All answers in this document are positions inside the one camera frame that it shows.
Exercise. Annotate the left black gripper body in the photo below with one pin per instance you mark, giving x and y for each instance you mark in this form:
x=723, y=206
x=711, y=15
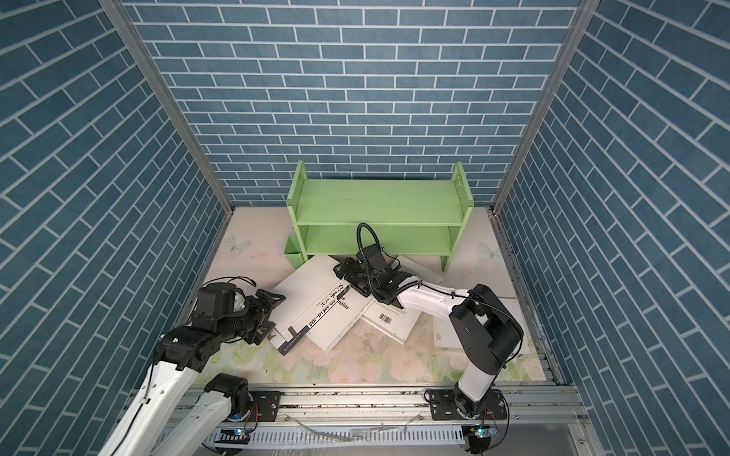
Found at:
x=250, y=319

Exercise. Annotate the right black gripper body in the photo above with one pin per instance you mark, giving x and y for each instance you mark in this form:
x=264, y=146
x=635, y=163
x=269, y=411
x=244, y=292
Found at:
x=374, y=285

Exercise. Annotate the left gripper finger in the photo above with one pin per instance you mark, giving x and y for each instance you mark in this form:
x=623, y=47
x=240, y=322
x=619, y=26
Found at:
x=273, y=336
x=269, y=300

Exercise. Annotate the large white black-spine book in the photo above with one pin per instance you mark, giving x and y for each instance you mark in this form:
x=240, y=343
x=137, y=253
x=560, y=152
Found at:
x=310, y=292

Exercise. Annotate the white La Dame aux camelias book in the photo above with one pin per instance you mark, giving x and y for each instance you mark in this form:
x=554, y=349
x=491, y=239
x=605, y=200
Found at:
x=339, y=319

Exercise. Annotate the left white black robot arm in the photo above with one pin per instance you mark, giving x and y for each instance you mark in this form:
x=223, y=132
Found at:
x=223, y=313

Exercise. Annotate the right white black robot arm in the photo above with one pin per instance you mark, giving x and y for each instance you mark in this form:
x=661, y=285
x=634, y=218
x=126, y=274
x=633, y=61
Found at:
x=488, y=332

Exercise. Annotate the white book with barcode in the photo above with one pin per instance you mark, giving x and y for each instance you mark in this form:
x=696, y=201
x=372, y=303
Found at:
x=392, y=321

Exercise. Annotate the small green box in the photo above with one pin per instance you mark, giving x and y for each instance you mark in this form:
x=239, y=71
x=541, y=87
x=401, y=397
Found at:
x=293, y=252

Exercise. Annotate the green two-tier shelf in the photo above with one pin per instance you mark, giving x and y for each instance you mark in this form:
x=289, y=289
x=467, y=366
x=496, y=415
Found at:
x=411, y=217

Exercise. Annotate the white Loewe Foundation Craft Prize book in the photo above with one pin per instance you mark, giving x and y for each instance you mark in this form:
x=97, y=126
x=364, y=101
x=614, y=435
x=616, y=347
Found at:
x=446, y=338

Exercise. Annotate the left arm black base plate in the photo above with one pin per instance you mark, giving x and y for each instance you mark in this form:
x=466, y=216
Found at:
x=264, y=406

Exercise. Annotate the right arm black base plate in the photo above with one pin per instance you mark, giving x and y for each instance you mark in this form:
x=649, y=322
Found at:
x=451, y=405

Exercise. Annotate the aluminium mounting rail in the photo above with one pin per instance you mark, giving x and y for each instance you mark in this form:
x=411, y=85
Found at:
x=383, y=406

